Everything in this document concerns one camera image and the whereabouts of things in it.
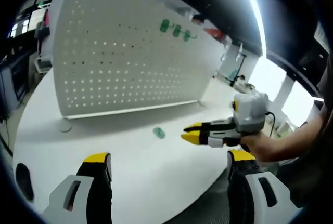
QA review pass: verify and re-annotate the white perforated mounting plate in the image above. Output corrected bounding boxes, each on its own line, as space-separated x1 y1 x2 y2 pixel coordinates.
53 0 227 120

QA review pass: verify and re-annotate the round white stand foot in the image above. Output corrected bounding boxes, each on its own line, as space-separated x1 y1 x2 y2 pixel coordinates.
58 123 73 133

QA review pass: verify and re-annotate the orange red panel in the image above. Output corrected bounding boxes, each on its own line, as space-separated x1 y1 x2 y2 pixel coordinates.
204 28 224 40

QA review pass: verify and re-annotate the black table cable grommet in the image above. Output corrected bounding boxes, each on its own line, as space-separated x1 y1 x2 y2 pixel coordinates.
15 163 35 202

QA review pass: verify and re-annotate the ceiling light strip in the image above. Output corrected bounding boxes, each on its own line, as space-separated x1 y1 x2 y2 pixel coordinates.
236 0 268 58

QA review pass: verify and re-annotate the white plastic basket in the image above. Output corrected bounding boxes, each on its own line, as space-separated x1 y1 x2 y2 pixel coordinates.
34 56 53 73

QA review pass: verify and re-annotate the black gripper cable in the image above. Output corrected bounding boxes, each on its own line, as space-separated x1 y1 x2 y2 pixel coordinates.
265 111 276 138

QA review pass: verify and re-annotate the green black kick scooter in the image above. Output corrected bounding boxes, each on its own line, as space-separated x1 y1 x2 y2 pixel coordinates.
221 54 247 87

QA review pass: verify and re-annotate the grey equipment cabinet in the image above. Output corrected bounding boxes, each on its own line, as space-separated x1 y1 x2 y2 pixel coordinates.
0 52 32 105

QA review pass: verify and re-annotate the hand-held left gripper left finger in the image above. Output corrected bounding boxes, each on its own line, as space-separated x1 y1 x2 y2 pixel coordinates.
41 152 114 224

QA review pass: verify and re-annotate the person's dark shirt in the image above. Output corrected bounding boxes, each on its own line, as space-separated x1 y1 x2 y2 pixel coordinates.
275 62 333 209

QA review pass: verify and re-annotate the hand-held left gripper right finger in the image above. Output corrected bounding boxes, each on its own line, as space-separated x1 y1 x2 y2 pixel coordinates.
226 149 304 224

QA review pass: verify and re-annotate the person's right hand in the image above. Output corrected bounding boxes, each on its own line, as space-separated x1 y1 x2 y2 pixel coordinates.
239 130 274 161

